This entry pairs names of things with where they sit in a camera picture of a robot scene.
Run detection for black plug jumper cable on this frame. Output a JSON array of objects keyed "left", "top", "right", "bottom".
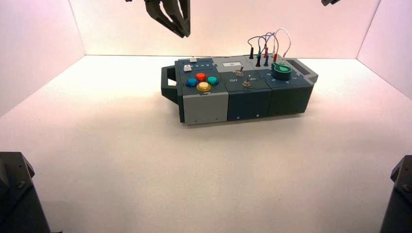
[{"left": 247, "top": 35, "right": 268, "bottom": 68}]

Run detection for red plug jumper cable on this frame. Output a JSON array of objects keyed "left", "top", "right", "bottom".
[{"left": 263, "top": 33, "right": 280, "bottom": 63}]

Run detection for blue plug jumper cable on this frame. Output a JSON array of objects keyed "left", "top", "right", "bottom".
[{"left": 262, "top": 32, "right": 275, "bottom": 67}]

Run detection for dark teal grey control box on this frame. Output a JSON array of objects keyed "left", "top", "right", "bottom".
[{"left": 160, "top": 56, "right": 319, "bottom": 126}]

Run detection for white plug jumper cable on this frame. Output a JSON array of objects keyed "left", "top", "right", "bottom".
[{"left": 271, "top": 28, "right": 292, "bottom": 59}]

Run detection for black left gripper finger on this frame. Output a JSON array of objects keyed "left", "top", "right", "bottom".
[
  {"left": 144, "top": 0, "right": 185, "bottom": 38},
  {"left": 174, "top": 0, "right": 191, "bottom": 38}
]

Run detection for green rotary knob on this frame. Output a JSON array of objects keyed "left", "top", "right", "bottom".
[{"left": 271, "top": 62, "right": 293, "bottom": 81}]

